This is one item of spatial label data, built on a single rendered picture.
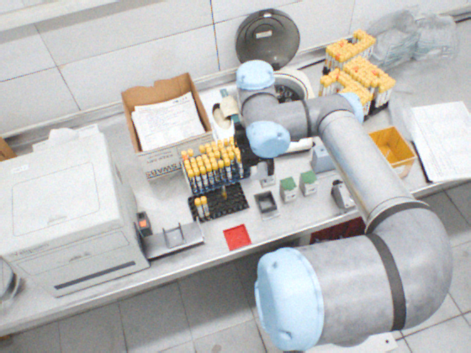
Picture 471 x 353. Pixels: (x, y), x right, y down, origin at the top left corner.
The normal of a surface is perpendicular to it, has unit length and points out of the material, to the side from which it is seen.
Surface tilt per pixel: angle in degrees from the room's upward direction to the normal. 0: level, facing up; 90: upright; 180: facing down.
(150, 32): 90
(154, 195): 0
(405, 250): 12
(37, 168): 0
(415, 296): 41
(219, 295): 0
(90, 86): 90
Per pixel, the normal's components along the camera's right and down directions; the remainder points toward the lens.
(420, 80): -0.07, -0.55
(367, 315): 0.07, 0.29
